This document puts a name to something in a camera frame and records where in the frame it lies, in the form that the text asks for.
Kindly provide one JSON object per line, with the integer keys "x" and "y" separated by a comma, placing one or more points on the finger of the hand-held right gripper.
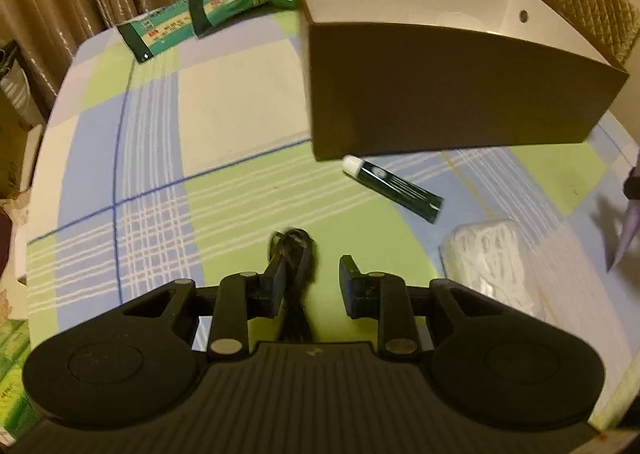
{"x": 634, "y": 184}

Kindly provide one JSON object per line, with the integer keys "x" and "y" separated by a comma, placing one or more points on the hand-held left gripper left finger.
{"x": 272, "y": 286}

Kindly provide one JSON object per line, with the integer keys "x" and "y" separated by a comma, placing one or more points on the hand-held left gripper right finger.
{"x": 348, "y": 284}

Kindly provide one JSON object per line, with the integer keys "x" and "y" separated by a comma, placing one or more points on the brown cardboard box white inside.
{"x": 425, "y": 89}

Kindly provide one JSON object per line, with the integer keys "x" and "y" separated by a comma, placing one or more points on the dark green tube white cap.
{"x": 400, "y": 186}

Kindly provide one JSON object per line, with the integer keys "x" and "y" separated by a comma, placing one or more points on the clear bag of white swabs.
{"x": 490, "y": 254}

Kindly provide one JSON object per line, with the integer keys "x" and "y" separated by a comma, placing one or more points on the stack of green tissue packs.
{"x": 15, "y": 374}

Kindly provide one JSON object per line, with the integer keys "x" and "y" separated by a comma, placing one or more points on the plain cardboard box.
{"x": 17, "y": 154}

